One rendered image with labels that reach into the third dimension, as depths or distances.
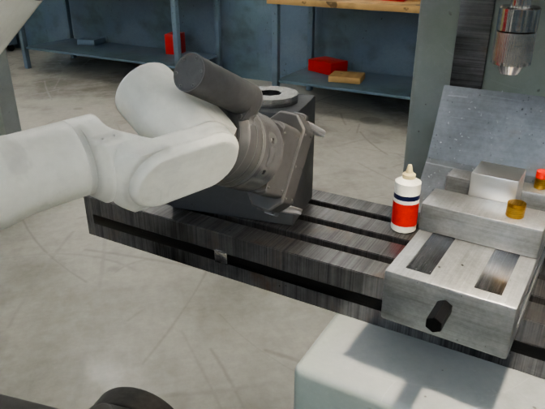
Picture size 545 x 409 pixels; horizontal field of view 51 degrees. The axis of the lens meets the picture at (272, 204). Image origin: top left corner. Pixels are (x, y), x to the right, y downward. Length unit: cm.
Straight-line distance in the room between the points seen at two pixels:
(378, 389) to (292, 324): 150
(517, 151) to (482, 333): 53
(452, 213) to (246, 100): 34
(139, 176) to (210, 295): 195
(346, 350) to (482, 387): 17
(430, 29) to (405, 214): 42
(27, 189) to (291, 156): 32
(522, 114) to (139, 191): 83
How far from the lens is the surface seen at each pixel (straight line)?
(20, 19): 36
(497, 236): 77
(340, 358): 80
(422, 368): 80
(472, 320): 69
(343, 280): 84
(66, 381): 212
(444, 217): 78
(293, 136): 67
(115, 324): 232
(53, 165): 47
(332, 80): 485
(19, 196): 47
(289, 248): 87
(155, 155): 47
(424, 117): 123
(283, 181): 67
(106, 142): 48
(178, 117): 51
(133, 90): 55
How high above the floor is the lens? 135
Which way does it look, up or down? 25 degrees down
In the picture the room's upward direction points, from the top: straight up
